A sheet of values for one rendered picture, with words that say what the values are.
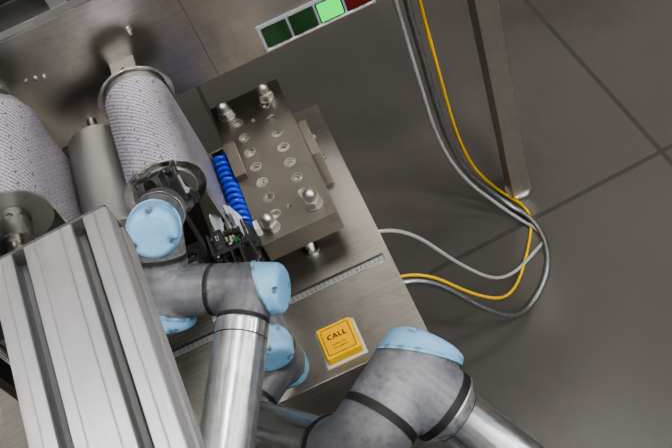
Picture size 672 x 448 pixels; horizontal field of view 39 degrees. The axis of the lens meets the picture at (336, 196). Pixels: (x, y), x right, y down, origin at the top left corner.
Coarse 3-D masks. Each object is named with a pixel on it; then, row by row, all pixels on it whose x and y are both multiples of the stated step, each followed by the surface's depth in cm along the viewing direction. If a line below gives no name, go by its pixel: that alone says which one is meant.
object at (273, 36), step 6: (276, 24) 194; (282, 24) 195; (264, 30) 194; (270, 30) 195; (276, 30) 195; (282, 30) 196; (288, 30) 196; (270, 36) 196; (276, 36) 196; (282, 36) 197; (288, 36) 197; (270, 42) 197; (276, 42) 197
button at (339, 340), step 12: (336, 324) 184; (348, 324) 183; (324, 336) 183; (336, 336) 182; (348, 336) 182; (324, 348) 182; (336, 348) 181; (348, 348) 180; (360, 348) 181; (336, 360) 181
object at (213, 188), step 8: (184, 120) 188; (192, 136) 189; (192, 144) 183; (200, 144) 197; (200, 152) 190; (200, 160) 184; (208, 160) 198; (208, 168) 191; (208, 176) 185; (216, 176) 199; (208, 184) 179; (216, 184) 192; (208, 192) 176; (216, 192) 186; (216, 200) 180; (224, 200) 193; (224, 216) 182
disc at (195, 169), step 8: (168, 160) 166; (176, 160) 166; (184, 160) 167; (144, 168) 165; (152, 168) 165; (160, 168) 166; (184, 168) 168; (192, 168) 169; (200, 168) 170; (136, 176) 166; (200, 176) 171; (128, 184) 166; (200, 184) 172; (128, 192) 168; (200, 192) 174; (128, 200) 169
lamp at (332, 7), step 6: (330, 0) 194; (336, 0) 195; (318, 6) 194; (324, 6) 195; (330, 6) 195; (336, 6) 196; (324, 12) 196; (330, 12) 197; (336, 12) 197; (342, 12) 198; (324, 18) 197; (330, 18) 198
